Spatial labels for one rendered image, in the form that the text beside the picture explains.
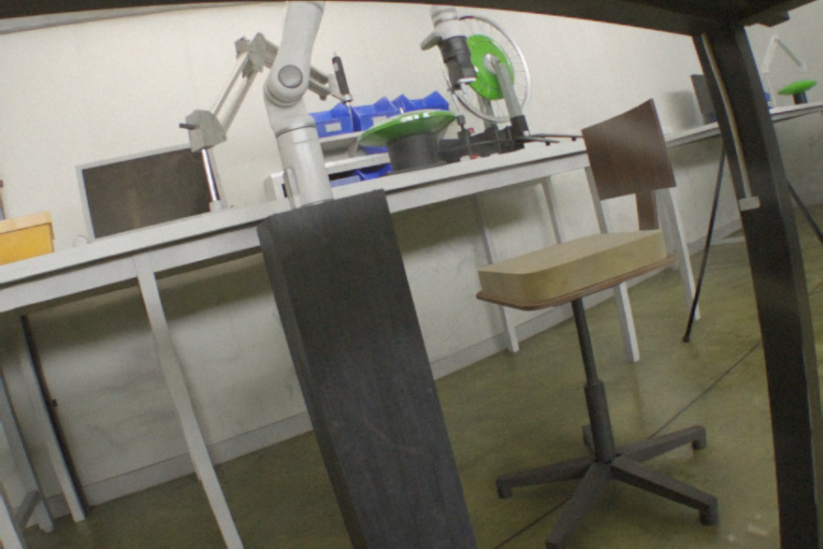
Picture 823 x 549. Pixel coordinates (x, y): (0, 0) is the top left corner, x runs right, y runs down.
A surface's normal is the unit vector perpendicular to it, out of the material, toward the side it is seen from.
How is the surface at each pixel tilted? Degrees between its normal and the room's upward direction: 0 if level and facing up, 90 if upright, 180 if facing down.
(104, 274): 90
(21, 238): 94
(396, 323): 90
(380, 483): 90
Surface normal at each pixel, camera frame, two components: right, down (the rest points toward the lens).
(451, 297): 0.46, -0.11
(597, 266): 0.16, -0.03
